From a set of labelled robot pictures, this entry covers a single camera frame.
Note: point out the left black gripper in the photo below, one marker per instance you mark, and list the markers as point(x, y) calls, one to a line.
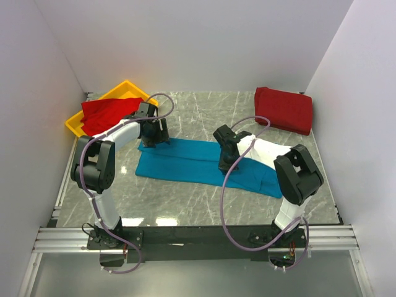
point(163, 135)

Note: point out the blue t shirt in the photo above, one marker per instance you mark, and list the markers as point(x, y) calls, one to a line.
point(196, 161)

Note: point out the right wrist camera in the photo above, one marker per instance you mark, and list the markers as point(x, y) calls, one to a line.
point(223, 133)

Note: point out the folded dark red shirt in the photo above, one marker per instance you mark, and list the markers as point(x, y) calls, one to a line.
point(285, 110)

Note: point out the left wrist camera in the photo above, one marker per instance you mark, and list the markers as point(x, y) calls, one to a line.
point(145, 111)

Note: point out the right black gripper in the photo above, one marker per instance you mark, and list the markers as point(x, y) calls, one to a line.
point(223, 166)

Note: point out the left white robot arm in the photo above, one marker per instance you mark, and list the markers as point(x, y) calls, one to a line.
point(93, 169)

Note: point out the red t shirt in tray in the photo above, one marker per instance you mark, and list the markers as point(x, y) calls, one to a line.
point(101, 115)

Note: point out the yellow plastic tray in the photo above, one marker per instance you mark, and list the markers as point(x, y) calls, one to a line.
point(124, 90)

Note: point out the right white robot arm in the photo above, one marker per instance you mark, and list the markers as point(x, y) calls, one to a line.
point(298, 177)

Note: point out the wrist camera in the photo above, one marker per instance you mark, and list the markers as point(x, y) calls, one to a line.
point(145, 111)
point(223, 133)

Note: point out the black base beam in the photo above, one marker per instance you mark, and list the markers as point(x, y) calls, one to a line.
point(166, 243)

